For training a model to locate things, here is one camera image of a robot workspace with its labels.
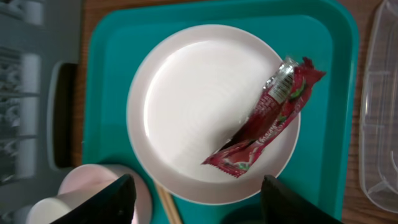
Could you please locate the clear plastic waste bin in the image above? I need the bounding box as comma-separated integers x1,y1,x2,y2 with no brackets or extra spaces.
359,0,397,213

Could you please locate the wooden chopstick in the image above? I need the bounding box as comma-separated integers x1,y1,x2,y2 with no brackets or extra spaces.
155,183,183,224

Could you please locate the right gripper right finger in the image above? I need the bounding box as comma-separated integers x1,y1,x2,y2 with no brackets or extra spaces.
261,175,342,224

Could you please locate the red snack wrapper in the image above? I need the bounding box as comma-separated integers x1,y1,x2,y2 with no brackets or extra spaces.
202,57,326,177

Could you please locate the grey plastic dishwasher rack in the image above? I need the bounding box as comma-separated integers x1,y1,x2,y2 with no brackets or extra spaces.
1,0,83,222

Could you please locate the pink shallow bowl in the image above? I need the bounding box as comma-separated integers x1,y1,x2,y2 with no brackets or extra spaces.
58,164,152,224

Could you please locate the white paper cup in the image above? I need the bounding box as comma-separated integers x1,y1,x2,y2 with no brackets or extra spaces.
25,182,125,224

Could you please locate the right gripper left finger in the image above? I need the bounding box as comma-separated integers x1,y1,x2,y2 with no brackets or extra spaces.
51,174,136,224

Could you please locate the white round plate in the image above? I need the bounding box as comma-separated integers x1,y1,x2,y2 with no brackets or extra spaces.
126,24,300,205

